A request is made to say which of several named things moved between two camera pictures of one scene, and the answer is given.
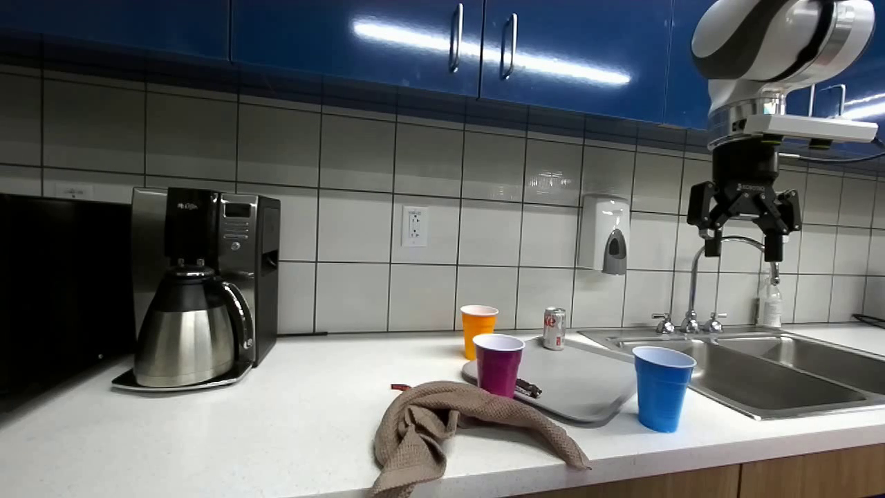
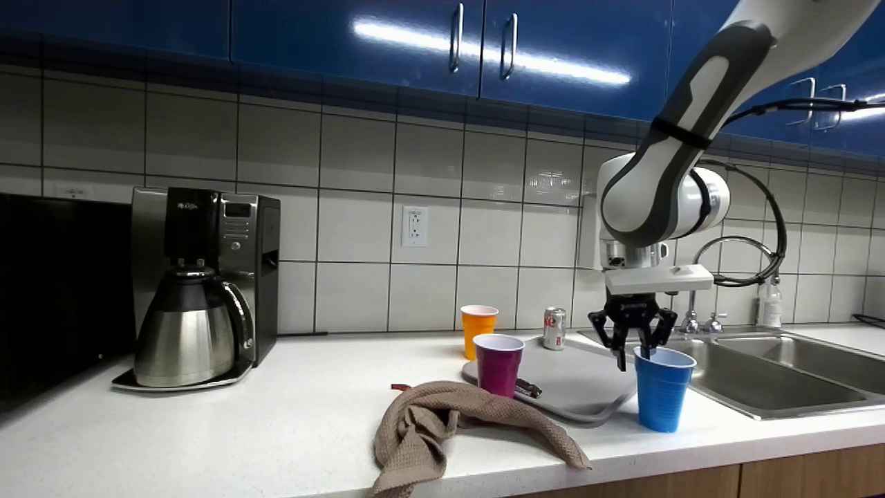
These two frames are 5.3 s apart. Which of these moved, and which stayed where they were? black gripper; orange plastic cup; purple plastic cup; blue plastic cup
Moved: black gripper
Stayed: orange plastic cup; blue plastic cup; purple plastic cup
